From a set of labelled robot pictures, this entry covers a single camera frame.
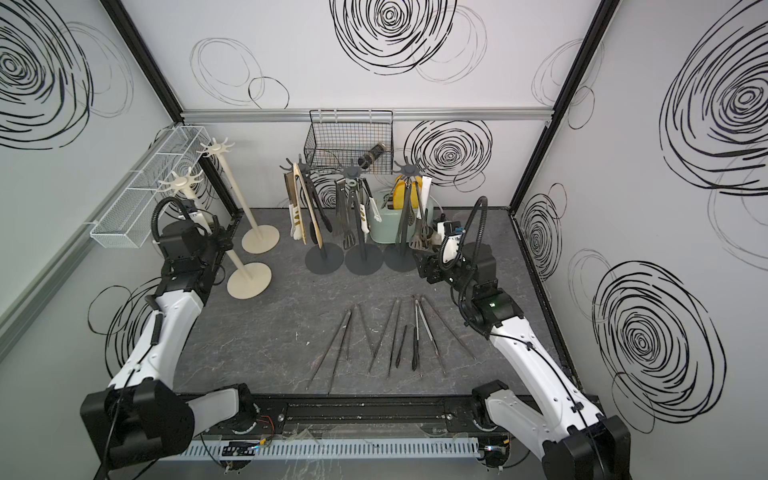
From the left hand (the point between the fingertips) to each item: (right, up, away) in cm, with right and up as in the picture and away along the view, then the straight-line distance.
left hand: (210, 222), depth 77 cm
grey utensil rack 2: (+51, -11, +29) cm, 60 cm away
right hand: (+56, -7, -4) cm, 56 cm away
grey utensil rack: (+38, -12, +28) cm, 48 cm away
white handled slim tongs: (+55, -34, +8) cm, 65 cm away
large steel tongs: (+35, +3, +2) cm, 35 cm away
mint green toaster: (+45, -2, +23) cm, 50 cm away
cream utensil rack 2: (+3, -17, +17) cm, 24 cm away
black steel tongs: (+27, +1, +14) cm, 31 cm away
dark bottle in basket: (+40, +19, +12) cm, 45 cm away
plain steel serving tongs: (+51, -3, +22) cm, 56 cm away
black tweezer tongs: (+48, -34, +9) cm, 60 cm away
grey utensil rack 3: (+24, -12, +28) cm, 38 cm away
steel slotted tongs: (+40, +3, +2) cm, 40 cm away
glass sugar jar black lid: (+64, -5, +29) cm, 70 cm away
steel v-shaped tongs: (+37, -27, +17) cm, 48 cm away
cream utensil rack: (-1, -5, +32) cm, 33 cm away
